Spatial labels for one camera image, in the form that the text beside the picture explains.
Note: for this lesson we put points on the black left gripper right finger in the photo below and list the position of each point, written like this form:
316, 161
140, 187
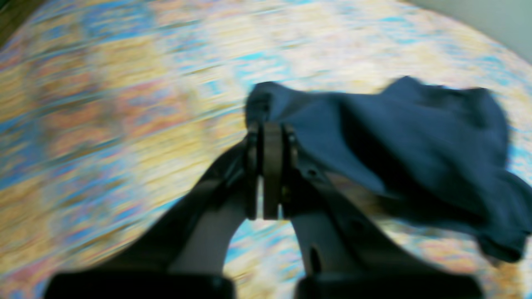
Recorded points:
345, 255

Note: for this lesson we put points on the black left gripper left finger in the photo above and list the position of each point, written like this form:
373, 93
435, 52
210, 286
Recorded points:
182, 255

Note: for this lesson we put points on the dark blue t-shirt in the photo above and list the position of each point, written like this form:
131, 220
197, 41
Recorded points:
440, 153

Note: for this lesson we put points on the patterned tablecloth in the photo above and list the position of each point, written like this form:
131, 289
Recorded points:
112, 109

